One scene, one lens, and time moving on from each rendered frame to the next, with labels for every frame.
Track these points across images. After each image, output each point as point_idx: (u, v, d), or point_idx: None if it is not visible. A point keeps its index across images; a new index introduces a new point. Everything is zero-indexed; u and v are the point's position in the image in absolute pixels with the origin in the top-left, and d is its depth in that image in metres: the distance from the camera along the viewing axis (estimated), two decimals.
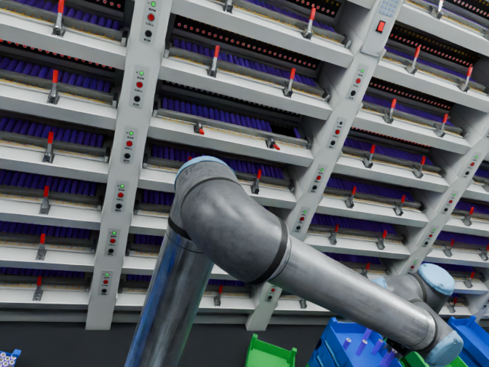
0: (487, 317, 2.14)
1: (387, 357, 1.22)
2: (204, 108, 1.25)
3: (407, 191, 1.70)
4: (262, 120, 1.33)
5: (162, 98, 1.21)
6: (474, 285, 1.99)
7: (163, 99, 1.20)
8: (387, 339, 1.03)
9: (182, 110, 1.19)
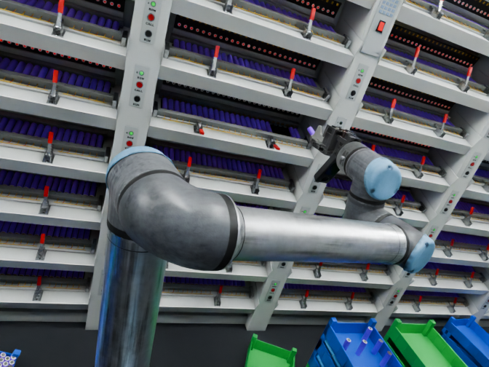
0: (487, 317, 2.14)
1: (387, 357, 1.22)
2: (204, 108, 1.25)
3: (407, 191, 1.70)
4: (262, 120, 1.33)
5: (162, 98, 1.21)
6: (474, 285, 1.99)
7: (163, 99, 1.20)
8: (346, 130, 1.04)
9: (182, 110, 1.19)
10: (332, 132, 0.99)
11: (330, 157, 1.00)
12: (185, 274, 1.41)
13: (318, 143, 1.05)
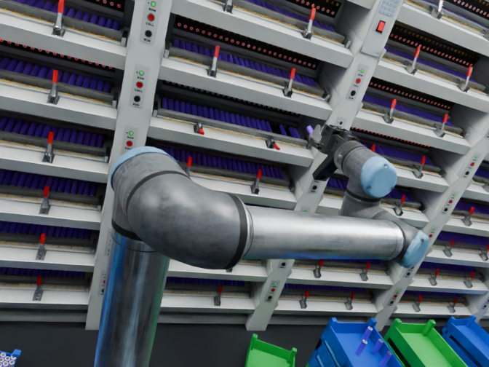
0: (487, 317, 2.14)
1: (387, 357, 1.22)
2: (204, 108, 1.25)
3: (407, 191, 1.70)
4: (262, 120, 1.33)
5: (162, 98, 1.21)
6: (474, 285, 1.99)
7: (163, 99, 1.20)
8: (343, 129, 1.06)
9: (182, 110, 1.19)
10: (330, 131, 1.01)
11: (328, 156, 1.02)
12: (185, 274, 1.41)
13: (316, 142, 1.07)
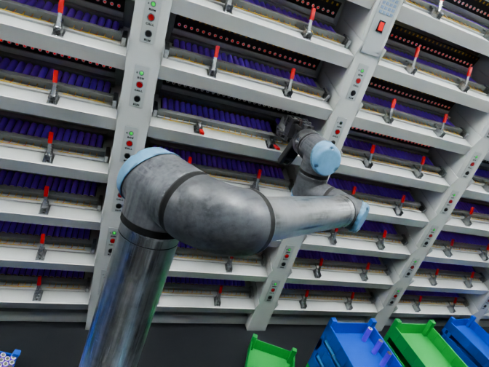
0: (487, 317, 2.14)
1: (387, 357, 1.22)
2: (204, 108, 1.25)
3: (407, 191, 1.70)
4: (262, 120, 1.33)
5: (162, 98, 1.21)
6: (474, 285, 1.99)
7: (163, 99, 1.20)
8: (303, 119, 1.21)
9: (182, 110, 1.19)
10: (291, 121, 1.17)
11: (289, 143, 1.17)
12: (185, 274, 1.41)
13: (281, 131, 1.22)
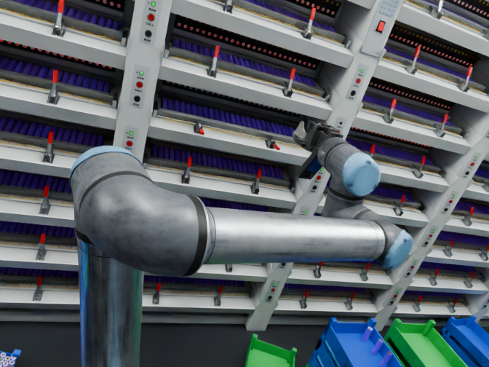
0: (487, 317, 2.14)
1: (387, 357, 1.22)
2: (204, 108, 1.25)
3: (407, 191, 1.70)
4: (262, 120, 1.33)
5: (162, 98, 1.21)
6: (474, 285, 1.99)
7: (163, 99, 1.20)
8: (328, 126, 1.03)
9: (182, 110, 1.19)
10: (314, 127, 0.98)
11: (312, 153, 0.99)
12: None
13: (300, 139, 1.04)
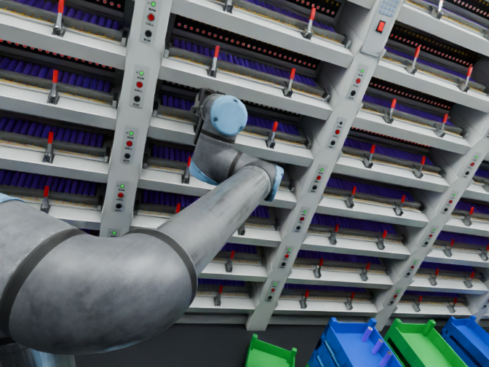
0: (487, 317, 2.14)
1: (387, 357, 1.22)
2: None
3: (407, 191, 1.70)
4: (261, 118, 1.34)
5: (162, 95, 1.22)
6: (474, 285, 1.99)
7: (163, 96, 1.21)
8: None
9: (182, 107, 1.20)
10: (201, 92, 1.03)
11: (201, 116, 1.02)
12: None
13: (193, 107, 1.08)
